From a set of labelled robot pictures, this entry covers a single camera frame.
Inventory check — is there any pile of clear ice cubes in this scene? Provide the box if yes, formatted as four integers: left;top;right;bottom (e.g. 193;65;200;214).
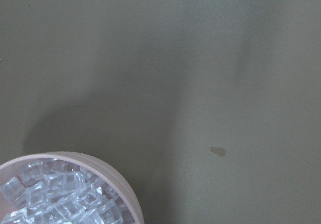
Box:
1;158;135;223

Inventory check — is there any pink bowl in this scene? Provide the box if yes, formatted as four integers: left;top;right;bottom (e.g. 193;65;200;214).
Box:
1;152;144;223

